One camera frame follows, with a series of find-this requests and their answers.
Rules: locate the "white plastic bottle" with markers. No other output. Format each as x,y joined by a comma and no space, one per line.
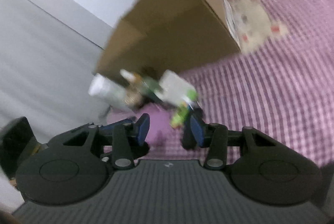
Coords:
108,91

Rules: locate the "green dropper bottle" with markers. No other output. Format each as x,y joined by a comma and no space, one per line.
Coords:
146,86

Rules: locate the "gold ribbed jar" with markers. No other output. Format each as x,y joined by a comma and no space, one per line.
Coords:
133,99

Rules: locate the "white power adapter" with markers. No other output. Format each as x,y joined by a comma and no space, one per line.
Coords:
174,89

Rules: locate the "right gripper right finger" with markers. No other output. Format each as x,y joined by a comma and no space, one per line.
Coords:
217,138

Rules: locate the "brown cardboard box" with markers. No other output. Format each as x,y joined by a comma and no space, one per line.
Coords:
175,35

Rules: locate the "purple checkered tablecloth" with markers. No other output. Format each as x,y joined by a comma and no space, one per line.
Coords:
281,81

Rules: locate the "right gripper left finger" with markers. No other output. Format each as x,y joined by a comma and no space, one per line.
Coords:
114,146

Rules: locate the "green toy figure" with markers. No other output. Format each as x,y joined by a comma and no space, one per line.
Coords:
189,102

